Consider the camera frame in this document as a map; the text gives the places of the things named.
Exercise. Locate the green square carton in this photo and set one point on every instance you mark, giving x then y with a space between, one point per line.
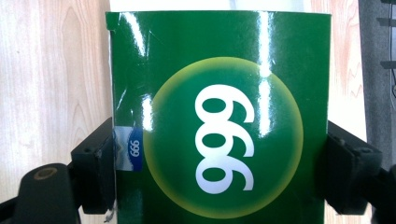
218 124

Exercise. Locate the white storage box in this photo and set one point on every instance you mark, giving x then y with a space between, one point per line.
202 5

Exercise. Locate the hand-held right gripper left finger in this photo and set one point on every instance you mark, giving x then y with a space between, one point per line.
93 168

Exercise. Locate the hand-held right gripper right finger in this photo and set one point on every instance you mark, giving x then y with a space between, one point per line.
348 168

